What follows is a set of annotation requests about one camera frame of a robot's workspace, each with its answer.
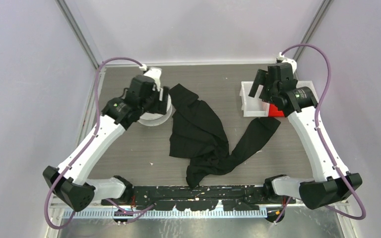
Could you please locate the white perforated cable spool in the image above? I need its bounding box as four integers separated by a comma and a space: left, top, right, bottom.
138, 95, 173, 126

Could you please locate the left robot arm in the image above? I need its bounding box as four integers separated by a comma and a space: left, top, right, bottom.
43, 68, 169, 212

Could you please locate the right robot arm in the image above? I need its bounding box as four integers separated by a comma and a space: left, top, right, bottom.
249, 61, 363, 210

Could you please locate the clear plastic bin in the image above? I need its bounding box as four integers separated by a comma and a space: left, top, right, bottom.
297, 81, 319, 102

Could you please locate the red plastic bin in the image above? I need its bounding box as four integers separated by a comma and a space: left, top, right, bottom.
267, 104, 284, 117

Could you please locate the white plastic bin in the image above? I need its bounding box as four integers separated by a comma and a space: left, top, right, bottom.
239, 81, 269, 118

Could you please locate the black cloth garment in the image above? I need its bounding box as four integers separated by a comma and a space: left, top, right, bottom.
169, 84, 281, 188

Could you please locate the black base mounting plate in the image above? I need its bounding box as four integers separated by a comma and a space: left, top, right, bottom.
111, 185, 288, 211

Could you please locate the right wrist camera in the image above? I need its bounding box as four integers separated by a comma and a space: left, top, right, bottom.
276, 52, 297, 74

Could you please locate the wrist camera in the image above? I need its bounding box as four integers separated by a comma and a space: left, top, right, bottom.
139, 64, 162, 92
276, 52, 297, 74

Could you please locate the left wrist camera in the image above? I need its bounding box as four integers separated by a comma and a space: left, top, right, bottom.
139, 64, 162, 92

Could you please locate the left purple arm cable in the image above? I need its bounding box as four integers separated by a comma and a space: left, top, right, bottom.
43, 57, 155, 230

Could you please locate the aluminium frame rail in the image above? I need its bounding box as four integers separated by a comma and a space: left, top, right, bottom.
50, 185, 350, 219

